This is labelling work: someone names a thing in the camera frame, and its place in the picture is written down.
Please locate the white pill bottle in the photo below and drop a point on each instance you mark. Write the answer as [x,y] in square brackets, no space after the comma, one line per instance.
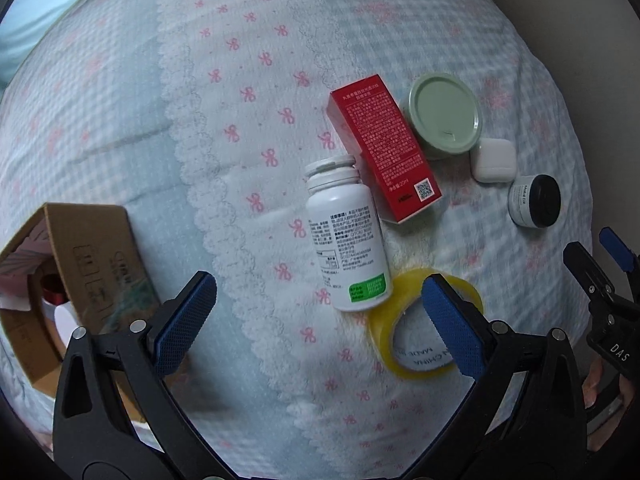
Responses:
[345,240]

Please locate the light blue cloth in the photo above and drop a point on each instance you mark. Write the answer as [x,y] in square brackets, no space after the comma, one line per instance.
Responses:
[45,25]

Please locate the small jar with black lid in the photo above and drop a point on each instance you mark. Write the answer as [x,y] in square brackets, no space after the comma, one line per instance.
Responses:
[542,200]

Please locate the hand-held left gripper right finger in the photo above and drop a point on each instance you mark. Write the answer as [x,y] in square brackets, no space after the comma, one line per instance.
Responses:
[452,327]

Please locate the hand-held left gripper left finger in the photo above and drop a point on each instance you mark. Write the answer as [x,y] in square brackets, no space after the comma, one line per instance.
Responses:
[184,322]

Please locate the green round tin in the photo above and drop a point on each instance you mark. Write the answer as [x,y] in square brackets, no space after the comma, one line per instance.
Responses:
[442,110]

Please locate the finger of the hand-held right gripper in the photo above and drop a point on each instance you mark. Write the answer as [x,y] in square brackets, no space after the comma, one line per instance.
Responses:
[587,267]
[617,247]

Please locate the yellow tape roll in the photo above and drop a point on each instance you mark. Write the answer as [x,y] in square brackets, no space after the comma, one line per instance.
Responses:
[380,332]

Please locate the red carton box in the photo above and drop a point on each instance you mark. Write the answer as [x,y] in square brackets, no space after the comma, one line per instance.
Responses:
[385,145]

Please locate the person's right hand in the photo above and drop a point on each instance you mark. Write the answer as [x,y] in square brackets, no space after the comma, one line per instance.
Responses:
[592,385]

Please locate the white earbuds case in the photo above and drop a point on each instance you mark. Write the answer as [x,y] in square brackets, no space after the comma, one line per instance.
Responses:
[492,160]

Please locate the red round item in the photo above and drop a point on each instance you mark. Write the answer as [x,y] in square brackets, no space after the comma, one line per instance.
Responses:
[52,291]

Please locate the brown cardboard box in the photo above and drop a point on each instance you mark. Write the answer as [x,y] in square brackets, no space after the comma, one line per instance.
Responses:
[100,240]

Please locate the white paper item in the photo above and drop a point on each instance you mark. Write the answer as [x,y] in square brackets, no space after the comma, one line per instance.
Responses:
[65,322]

